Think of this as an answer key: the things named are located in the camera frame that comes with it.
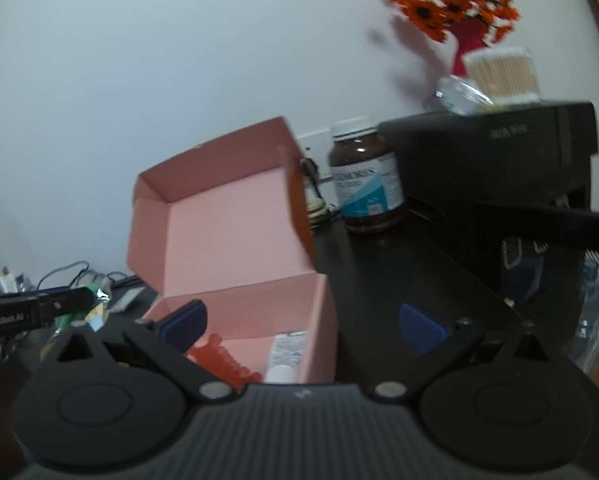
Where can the black power plug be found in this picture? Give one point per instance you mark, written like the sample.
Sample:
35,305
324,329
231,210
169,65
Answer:
309,167

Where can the pink cardboard box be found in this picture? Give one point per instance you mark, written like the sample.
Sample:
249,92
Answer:
219,240

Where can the red vase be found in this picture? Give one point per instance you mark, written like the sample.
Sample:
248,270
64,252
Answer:
467,45

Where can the black appliance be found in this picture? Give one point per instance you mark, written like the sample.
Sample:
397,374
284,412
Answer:
479,160

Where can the clear cotton swab jar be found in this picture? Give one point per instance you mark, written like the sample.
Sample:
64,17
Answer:
504,72

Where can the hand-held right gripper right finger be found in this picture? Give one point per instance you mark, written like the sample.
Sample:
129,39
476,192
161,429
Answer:
422,330

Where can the brown supplement bottle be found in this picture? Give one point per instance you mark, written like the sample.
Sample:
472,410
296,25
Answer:
364,195

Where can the white cosmetic tube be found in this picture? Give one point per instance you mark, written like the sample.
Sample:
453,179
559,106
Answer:
284,355

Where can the clear plastic wrapper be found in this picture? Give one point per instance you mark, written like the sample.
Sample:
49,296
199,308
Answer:
459,95

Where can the black desktop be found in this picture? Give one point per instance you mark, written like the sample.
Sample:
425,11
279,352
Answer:
404,280

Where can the cream round holder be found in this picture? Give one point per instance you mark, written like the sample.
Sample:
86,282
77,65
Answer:
315,205

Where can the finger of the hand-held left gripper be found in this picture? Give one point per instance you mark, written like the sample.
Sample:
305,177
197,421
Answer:
59,302

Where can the white tube brown cap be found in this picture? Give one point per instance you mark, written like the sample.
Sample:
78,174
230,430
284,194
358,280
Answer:
6,282

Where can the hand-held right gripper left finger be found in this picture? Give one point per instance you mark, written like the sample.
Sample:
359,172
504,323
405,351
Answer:
187,322

